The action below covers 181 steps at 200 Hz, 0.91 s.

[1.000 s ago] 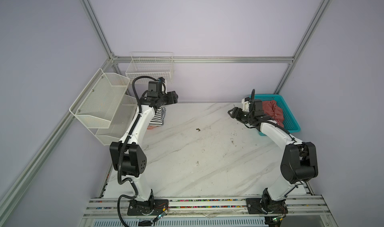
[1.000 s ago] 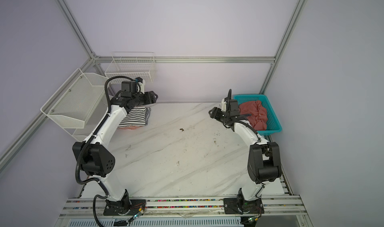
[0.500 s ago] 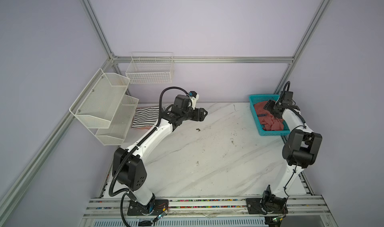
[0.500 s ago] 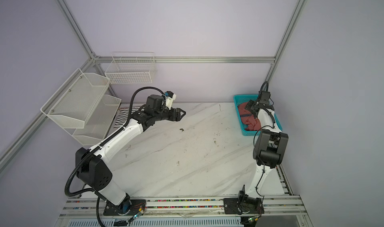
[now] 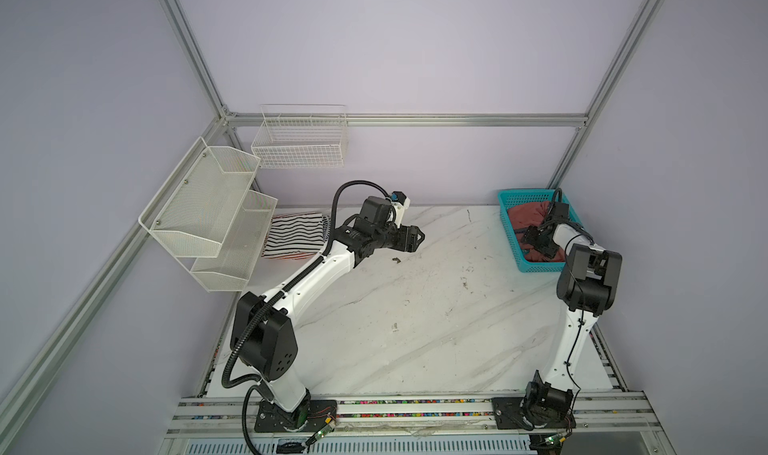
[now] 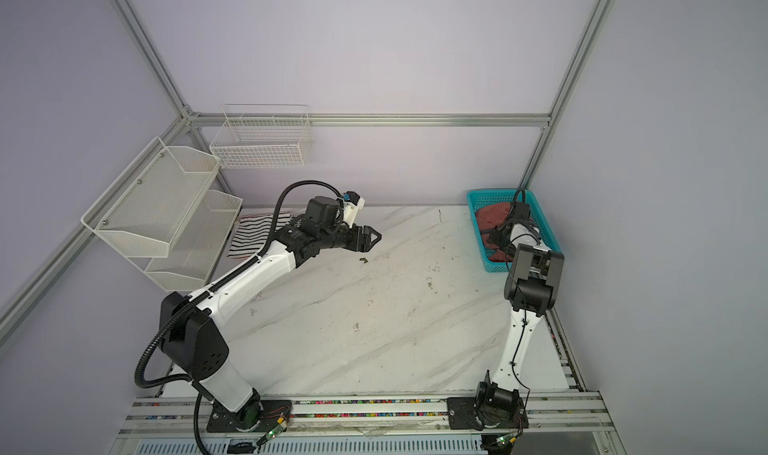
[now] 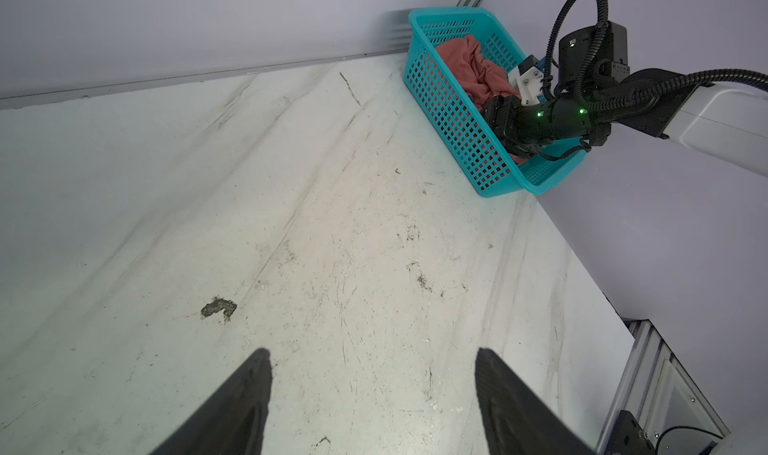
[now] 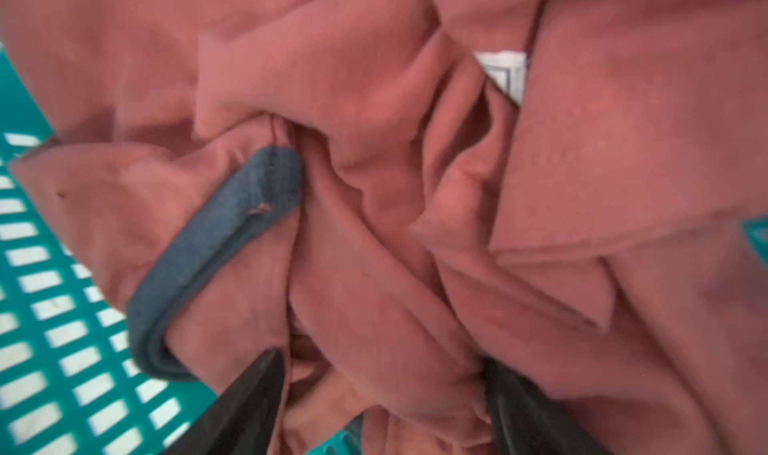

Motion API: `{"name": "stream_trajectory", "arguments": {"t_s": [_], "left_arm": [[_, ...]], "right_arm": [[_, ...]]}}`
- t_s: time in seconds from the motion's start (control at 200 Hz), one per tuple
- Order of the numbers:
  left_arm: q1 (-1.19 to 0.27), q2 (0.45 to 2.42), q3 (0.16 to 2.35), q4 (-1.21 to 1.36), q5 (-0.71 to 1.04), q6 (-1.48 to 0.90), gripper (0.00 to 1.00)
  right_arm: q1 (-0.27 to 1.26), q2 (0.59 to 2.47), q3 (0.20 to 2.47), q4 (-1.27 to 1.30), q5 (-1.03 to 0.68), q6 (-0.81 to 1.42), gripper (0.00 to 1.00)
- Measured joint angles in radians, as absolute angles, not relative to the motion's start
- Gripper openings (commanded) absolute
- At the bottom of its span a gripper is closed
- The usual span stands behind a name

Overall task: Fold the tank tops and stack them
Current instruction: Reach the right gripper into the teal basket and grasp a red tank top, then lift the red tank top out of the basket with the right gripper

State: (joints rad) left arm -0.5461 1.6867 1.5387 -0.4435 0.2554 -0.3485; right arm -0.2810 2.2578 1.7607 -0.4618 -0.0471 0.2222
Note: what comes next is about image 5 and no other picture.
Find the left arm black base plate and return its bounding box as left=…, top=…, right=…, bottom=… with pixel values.
left=253, top=399, right=338, bottom=433

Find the aluminium enclosure frame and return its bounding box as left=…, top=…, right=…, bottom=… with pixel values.
left=1, top=0, right=665, bottom=452

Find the black white striped tank top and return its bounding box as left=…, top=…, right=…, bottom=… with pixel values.
left=262, top=212, right=330, bottom=255

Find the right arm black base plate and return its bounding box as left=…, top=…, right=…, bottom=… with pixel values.
left=491, top=397, right=575, bottom=431

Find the aluminium mounting rail frame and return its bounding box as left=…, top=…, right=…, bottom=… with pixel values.
left=159, top=375, right=676, bottom=454

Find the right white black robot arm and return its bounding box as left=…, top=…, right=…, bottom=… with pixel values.
left=520, top=200, right=623, bottom=428

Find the dusty red tank top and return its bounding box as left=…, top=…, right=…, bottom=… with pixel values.
left=507, top=200, right=568, bottom=264

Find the white wire wall basket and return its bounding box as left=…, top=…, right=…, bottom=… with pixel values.
left=251, top=104, right=348, bottom=169

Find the left black corrugated cable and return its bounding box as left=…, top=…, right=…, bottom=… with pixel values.
left=220, top=180, right=391, bottom=455

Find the red white striped folded top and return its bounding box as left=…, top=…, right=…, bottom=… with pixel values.
left=262, top=252, right=316, bottom=260

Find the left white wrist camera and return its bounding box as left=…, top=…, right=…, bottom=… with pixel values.
left=390, top=191, right=410, bottom=227

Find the lower white mesh shelf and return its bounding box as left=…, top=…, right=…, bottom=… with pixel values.
left=190, top=190, right=278, bottom=293

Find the teal plastic basket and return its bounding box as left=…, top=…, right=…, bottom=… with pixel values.
left=497, top=189, right=583, bottom=273

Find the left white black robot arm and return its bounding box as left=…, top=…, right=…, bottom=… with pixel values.
left=221, top=191, right=425, bottom=413

